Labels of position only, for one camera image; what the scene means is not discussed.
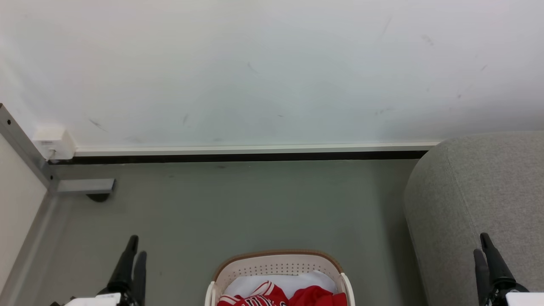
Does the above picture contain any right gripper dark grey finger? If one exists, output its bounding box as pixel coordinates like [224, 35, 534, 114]
[473, 249, 492, 306]
[480, 232, 517, 295]

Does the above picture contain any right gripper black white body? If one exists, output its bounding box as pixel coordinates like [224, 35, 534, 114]
[489, 285, 544, 306]

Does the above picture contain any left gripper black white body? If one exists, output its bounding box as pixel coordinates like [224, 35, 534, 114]
[50, 292, 129, 306]

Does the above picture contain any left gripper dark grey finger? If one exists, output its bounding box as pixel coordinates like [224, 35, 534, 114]
[129, 251, 147, 306]
[106, 235, 139, 295]

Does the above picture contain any red white numbered jersey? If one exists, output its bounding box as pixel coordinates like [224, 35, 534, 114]
[217, 280, 290, 306]

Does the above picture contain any grey fabric sofa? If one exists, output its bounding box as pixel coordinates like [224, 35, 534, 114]
[403, 131, 544, 306]

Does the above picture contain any cream perforated laundry basket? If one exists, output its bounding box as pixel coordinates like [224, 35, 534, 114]
[205, 249, 356, 306]

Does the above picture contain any white cloth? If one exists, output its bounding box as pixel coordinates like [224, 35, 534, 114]
[224, 270, 339, 299]

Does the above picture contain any black skirting strip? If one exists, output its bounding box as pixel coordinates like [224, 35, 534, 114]
[50, 150, 429, 165]

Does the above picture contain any grey metal frame foot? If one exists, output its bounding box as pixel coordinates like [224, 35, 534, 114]
[57, 178, 116, 195]

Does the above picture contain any white wall cable box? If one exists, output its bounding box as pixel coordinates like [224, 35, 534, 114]
[33, 127, 77, 162]

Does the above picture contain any grey metal frame post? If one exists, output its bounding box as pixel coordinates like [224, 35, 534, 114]
[0, 103, 59, 194]

